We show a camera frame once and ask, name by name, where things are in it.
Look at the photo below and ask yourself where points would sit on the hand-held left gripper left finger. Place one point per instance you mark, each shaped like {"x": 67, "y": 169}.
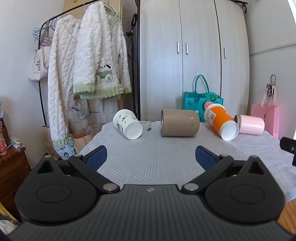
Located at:
{"x": 97, "y": 158}

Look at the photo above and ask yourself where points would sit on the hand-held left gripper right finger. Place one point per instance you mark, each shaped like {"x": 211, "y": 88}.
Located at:
{"x": 204, "y": 158}

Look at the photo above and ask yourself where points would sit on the pink tumbler cup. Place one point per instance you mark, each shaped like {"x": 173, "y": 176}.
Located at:
{"x": 252, "y": 125}

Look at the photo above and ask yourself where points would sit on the beige tumbler cup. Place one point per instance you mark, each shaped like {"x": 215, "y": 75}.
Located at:
{"x": 180, "y": 122}

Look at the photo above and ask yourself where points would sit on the orange paper cup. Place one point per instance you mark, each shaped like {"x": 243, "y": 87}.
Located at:
{"x": 217, "y": 115}

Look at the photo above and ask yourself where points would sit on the white floral paper cup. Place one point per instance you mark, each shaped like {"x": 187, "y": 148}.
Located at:
{"x": 124, "y": 120}

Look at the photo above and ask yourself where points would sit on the brown paper bag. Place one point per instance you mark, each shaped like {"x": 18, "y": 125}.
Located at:
{"x": 81, "y": 139}

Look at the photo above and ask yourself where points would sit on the clear plastic bag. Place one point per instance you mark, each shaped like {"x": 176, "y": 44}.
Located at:
{"x": 94, "y": 128}

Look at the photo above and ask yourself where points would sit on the printed plastic package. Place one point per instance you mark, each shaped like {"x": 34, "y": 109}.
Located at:
{"x": 64, "y": 148}

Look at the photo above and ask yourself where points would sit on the pink paper gift bag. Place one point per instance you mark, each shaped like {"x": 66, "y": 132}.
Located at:
{"x": 266, "y": 115}

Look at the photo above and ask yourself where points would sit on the white patterned tablecloth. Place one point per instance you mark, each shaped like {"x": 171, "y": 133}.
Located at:
{"x": 148, "y": 157}

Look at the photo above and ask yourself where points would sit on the white purple-print bag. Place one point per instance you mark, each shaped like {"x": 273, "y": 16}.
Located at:
{"x": 78, "y": 107}

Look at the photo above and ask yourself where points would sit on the teal felt tote bag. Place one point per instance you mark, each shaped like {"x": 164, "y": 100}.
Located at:
{"x": 192, "y": 102}

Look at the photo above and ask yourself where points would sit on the black metal clothes rack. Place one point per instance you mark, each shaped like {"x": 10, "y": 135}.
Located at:
{"x": 40, "y": 97}

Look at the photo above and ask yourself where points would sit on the brown wooden cabinet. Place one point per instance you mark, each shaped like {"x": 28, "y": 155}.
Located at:
{"x": 13, "y": 166}

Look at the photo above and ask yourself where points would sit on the white fleece robe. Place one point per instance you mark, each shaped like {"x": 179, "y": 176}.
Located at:
{"x": 60, "y": 69}

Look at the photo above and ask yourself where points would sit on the grey wardrobe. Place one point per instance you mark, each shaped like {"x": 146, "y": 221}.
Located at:
{"x": 161, "y": 69}

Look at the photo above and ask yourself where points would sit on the cream canvas tote bag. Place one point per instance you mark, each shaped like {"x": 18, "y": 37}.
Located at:
{"x": 39, "y": 64}

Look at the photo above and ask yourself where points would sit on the white green-trimmed fleece jacket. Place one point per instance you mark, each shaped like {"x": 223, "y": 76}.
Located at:
{"x": 97, "y": 46}

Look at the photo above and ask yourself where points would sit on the white fluffy pajamas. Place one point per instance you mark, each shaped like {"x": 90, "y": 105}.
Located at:
{"x": 117, "y": 7}

